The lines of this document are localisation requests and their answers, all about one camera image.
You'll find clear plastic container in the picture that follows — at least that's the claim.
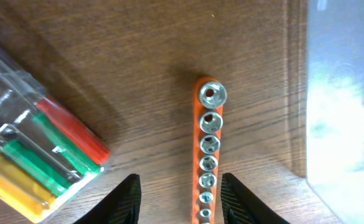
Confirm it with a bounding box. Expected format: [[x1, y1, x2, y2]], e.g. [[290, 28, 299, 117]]
[[306, 0, 364, 223]]

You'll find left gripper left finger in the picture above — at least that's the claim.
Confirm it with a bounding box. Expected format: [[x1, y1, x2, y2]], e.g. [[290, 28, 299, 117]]
[[74, 174, 142, 224]]

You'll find orange socket rail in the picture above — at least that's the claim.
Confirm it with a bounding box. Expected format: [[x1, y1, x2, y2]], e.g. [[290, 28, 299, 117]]
[[191, 77, 228, 224]]

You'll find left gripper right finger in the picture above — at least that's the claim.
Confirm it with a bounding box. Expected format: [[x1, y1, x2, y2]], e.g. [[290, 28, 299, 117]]
[[220, 173, 289, 224]]

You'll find clear screwdriver set case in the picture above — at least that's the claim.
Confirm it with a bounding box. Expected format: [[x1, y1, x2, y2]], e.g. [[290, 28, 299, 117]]
[[0, 49, 110, 223]]

